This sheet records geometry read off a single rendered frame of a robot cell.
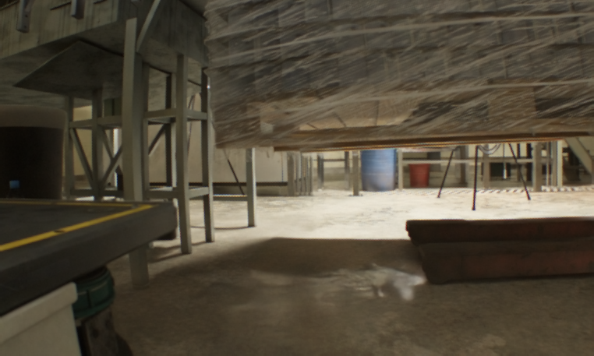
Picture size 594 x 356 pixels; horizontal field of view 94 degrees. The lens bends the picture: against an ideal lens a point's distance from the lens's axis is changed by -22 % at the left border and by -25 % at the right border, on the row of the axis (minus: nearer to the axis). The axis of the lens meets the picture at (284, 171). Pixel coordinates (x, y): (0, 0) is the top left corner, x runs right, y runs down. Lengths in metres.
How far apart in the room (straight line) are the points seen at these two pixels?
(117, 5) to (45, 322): 1.03
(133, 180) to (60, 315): 0.80
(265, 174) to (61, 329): 3.45
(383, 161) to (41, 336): 3.77
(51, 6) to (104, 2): 0.27
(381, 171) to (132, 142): 3.16
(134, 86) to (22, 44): 0.60
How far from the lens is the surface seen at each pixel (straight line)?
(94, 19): 1.23
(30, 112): 1.37
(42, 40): 1.41
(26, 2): 0.85
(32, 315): 0.24
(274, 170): 3.61
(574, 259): 1.20
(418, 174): 4.47
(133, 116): 1.05
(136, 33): 1.10
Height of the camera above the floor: 0.37
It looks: 2 degrees down
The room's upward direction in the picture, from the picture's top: 1 degrees counter-clockwise
